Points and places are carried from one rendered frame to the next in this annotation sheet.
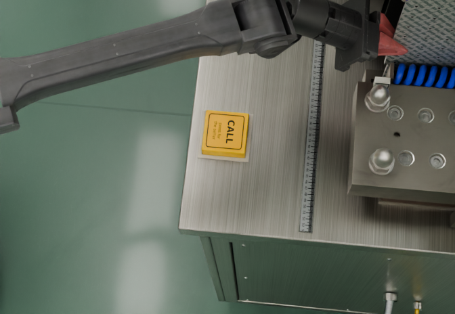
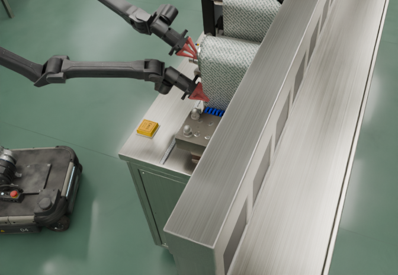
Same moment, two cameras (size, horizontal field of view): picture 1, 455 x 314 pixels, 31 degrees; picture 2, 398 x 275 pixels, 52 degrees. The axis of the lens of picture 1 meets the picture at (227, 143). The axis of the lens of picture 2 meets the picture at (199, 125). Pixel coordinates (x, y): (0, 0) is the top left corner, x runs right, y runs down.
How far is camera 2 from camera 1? 86 cm
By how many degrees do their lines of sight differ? 26
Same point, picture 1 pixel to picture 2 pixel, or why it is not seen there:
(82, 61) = (90, 65)
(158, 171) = not seen: hidden behind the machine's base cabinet
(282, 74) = (176, 115)
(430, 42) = (215, 95)
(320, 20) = (175, 76)
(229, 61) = (160, 108)
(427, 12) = (208, 77)
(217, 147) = (141, 130)
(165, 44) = (118, 67)
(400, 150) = (196, 131)
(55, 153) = (117, 178)
